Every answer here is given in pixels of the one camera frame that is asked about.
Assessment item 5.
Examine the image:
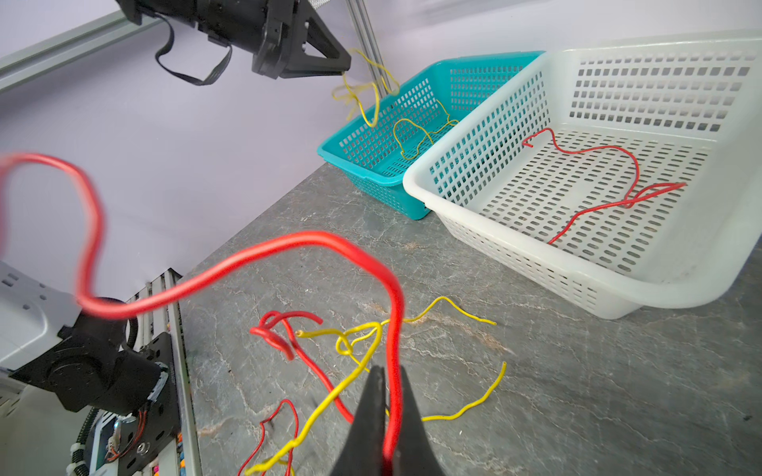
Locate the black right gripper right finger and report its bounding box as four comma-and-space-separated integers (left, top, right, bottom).
392, 367, 445, 476

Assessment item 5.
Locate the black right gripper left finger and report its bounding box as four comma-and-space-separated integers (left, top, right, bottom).
329, 366, 386, 476

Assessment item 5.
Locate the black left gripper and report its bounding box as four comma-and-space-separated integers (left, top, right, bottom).
252, 0, 351, 79

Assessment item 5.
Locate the red cable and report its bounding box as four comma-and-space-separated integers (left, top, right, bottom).
0, 151, 406, 471
522, 126, 688, 246

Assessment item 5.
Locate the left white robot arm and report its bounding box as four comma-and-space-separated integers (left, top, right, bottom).
1, 1, 351, 417

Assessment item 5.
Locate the teal plastic basket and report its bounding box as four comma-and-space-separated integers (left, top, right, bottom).
317, 51, 542, 220

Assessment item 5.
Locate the white plastic basket middle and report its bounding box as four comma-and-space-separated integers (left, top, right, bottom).
403, 34, 761, 319

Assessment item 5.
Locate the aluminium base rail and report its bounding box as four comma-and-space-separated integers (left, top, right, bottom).
64, 267, 204, 476

